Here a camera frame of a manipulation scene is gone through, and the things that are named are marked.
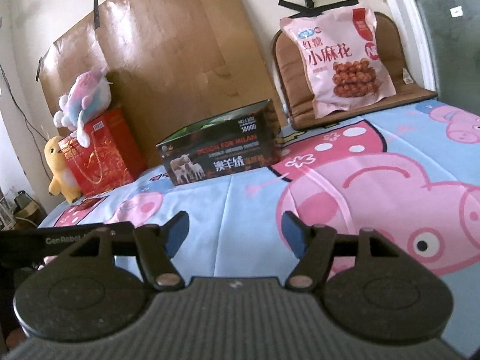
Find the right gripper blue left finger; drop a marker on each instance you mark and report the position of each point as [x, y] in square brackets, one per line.
[175, 231]

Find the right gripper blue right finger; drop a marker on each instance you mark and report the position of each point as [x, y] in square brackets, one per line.
[296, 233]

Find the person's left hand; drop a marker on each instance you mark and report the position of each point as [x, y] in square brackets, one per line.
[46, 261]

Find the small red envelope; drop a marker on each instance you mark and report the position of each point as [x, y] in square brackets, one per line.
[88, 204]

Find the yellow duck plush toy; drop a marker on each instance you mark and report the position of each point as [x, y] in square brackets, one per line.
[63, 181]

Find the red gift bag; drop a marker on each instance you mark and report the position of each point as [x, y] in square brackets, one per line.
[112, 159]

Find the black open cardboard box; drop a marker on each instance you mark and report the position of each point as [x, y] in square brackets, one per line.
[236, 141]

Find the peppa pig bed sheet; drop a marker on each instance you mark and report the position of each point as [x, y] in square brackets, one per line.
[411, 173]

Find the brown seat cushion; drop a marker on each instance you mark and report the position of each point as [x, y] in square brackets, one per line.
[299, 97]

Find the pink blue plush toy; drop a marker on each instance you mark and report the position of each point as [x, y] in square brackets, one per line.
[89, 98]

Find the brown wooden headboard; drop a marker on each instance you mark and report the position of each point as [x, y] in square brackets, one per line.
[170, 63]

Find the pink twisted snack bag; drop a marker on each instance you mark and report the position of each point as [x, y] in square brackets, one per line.
[339, 53]

